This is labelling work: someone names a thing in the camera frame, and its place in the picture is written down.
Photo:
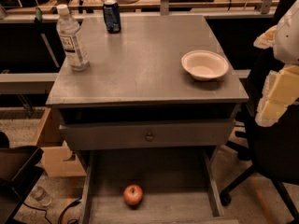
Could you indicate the clear plastic water bottle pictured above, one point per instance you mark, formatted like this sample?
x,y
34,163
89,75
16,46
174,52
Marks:
x,y
71,37

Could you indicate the open grey middle drawer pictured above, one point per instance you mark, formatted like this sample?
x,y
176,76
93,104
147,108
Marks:
x,y
177,183

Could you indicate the clear plastic cup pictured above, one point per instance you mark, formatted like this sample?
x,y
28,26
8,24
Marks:
x,y
41,196

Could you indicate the black bin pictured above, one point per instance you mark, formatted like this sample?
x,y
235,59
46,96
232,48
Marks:
x,y
18,175

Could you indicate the cardboard box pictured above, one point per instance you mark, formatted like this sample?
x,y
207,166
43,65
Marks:
x,y
58,159

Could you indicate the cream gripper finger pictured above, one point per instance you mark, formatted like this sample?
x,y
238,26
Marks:
x,y
266,39
280,90

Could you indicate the dark blue soda can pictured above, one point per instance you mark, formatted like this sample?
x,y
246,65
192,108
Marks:
x,y
112,16

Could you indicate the grey drawer cabinet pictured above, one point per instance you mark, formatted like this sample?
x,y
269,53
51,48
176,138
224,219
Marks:
x,y
137,76

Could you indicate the white paper bowl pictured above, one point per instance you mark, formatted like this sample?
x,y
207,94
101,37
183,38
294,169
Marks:
x,y
204,65

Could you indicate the red apple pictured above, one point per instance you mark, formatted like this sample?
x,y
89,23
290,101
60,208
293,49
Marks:
x,y
133,194

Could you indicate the grey top drawer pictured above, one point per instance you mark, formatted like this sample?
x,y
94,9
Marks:
x,y
120,135

